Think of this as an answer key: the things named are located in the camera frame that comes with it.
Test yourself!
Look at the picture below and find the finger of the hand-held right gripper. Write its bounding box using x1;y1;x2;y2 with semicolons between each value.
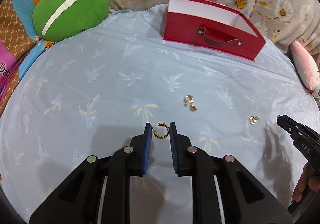
276;115;320;174

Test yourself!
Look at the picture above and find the green round pillow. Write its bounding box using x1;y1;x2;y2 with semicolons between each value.
32;0;109;42

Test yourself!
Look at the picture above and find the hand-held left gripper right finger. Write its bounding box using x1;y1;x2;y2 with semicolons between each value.
169;122;293;224

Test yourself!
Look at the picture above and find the colourful cartoon printed blanket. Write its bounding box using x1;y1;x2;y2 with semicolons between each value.
0;0;85;115

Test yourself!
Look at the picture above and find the person's right hand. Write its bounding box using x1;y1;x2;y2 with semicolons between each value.
291;162;316;204

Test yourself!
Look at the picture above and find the gold dangling earring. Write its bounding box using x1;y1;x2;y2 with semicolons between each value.
183;95;198;112

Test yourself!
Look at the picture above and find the red box with strap handle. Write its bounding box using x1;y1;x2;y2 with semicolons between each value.
163;0;266;62

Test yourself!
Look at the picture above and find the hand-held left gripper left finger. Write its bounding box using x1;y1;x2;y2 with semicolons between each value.
29;122;153;224

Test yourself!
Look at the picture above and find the pink pillow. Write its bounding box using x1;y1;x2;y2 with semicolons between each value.
290;40;320;101

